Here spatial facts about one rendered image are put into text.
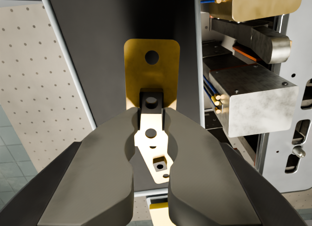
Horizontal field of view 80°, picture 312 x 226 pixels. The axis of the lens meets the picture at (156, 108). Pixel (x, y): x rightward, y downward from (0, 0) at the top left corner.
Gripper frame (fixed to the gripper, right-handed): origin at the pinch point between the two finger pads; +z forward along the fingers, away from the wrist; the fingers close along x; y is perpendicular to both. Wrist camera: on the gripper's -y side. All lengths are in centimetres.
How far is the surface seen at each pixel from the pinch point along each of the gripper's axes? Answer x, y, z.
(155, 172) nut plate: 0.8, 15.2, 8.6
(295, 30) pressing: 25.8, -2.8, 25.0
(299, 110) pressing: 33.1, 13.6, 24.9
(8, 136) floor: -125, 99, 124
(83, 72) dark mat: -7.3, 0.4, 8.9
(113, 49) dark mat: -4.0, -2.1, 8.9
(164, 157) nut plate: 2.0, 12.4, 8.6
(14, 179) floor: -138, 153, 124
